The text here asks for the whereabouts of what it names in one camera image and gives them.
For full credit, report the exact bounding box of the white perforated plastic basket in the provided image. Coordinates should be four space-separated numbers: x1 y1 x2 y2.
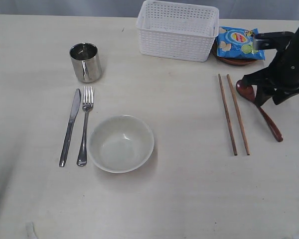
136 0 219 62

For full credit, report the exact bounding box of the silver metal fork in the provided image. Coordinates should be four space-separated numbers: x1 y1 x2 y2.
76 86 94 167

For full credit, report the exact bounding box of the stainless steel cup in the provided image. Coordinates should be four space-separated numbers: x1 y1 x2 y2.
69 42 102 83

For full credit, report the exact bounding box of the glossy ceramic bowl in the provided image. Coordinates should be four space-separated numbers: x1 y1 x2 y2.
87 115 155 174

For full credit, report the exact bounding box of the silver metal table knife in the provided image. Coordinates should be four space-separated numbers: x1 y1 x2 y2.
59 89 81 167

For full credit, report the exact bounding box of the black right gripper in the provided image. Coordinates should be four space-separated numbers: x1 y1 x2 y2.
242 27 299 107

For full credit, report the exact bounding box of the brown round wooden plate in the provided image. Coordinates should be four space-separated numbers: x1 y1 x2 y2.
211 41 257 66

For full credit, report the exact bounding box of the dark wooden spoon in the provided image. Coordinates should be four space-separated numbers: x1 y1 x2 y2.
236 80 283 142

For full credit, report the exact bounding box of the brown wooden chopstick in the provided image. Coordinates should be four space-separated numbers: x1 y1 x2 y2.
226 74 250 156
218 74 238 156

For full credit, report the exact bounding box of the blue chips snack bag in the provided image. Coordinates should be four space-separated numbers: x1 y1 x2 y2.
216 26 265 60

